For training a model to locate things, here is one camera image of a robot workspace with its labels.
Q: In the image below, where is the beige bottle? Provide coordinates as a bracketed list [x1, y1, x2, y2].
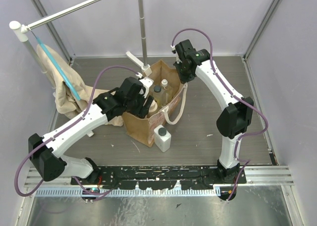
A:
[148, 100, 158, 118]

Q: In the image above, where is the clear bottle dark cap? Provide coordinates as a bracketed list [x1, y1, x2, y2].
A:
[152, 85, 169, 108]

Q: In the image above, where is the clear bottle white cap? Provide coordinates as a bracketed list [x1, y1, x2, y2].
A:
[161, 79, 173, 93]

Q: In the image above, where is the brown canvas tote bag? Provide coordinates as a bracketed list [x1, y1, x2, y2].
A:
[122, 60, 188, 147]

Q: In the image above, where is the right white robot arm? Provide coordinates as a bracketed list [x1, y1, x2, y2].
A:
[171, 40, 254, 183]

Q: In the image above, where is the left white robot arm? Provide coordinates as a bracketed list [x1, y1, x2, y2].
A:
[28, 77, 154, 184]

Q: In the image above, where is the white square bottle dark cap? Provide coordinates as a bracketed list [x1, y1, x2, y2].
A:
[154, 125, 171, 152]

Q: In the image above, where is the beige cloth on rack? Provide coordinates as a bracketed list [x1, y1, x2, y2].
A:
[36, 43, 124, 127]

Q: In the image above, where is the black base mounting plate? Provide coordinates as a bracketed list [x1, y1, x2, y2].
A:
[79, 166, 236, 190]

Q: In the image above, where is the teal hanger rod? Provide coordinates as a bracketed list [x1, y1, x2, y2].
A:
[35, 36, 81, 100]

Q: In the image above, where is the white metal clothes rack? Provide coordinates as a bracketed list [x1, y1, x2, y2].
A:
[9, 0, 150, 89]

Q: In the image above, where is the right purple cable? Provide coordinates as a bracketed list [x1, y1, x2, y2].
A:
[171, 28, 269, 202]

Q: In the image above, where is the aluminium front rail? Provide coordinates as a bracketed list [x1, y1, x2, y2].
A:
[24, 166, 294, 187]

